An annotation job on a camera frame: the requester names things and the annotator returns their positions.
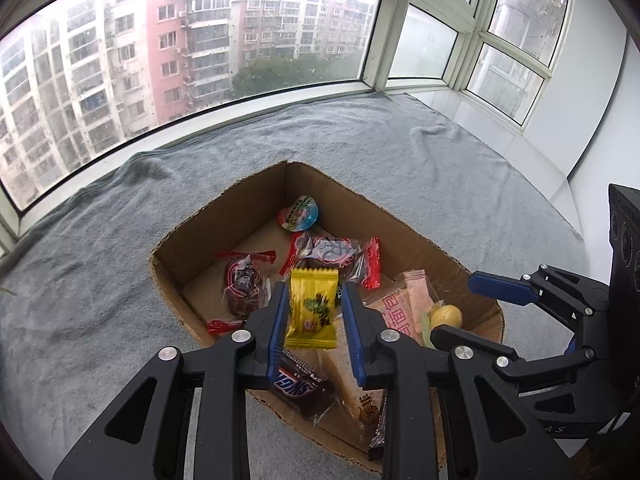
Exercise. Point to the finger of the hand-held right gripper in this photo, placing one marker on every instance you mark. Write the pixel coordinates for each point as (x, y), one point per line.
(500, 287)
(475, 347)

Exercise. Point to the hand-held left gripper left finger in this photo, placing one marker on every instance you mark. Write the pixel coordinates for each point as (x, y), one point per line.
(277, 330)

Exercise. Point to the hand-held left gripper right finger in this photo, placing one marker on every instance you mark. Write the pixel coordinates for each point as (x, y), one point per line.
(352, 340)

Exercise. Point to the yellow candy packet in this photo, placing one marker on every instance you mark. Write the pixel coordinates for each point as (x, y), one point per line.
(310, 310)

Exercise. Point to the yellow egg-shaped candy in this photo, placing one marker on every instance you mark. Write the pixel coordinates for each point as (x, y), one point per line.
(446, 316)

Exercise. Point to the clear sandwich cake packet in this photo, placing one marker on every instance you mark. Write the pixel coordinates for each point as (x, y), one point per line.
(390, 310)

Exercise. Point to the small red date packet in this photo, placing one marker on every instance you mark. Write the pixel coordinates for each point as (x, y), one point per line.
(242, 285)

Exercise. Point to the pink snack packet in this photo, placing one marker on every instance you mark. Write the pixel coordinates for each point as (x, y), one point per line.
(417, 295)

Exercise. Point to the large red date packet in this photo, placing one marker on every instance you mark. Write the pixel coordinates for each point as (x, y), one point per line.
(330, 255)

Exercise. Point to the small brown chocolate bar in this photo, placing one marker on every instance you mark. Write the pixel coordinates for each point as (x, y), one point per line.
(377, 440)

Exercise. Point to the colourful jelly cup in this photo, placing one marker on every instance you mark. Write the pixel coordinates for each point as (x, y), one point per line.
(298, 214)

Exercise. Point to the brown cardboard box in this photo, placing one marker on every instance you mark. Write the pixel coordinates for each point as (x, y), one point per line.
(240, 210)

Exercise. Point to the grey blanket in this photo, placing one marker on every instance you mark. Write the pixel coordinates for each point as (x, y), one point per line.
(450, 185)

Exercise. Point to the pink apartment building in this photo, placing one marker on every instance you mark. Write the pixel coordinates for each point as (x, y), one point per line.
(185, 45)

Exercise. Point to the white window frame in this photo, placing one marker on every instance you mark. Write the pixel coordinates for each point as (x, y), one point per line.
(395, 40)

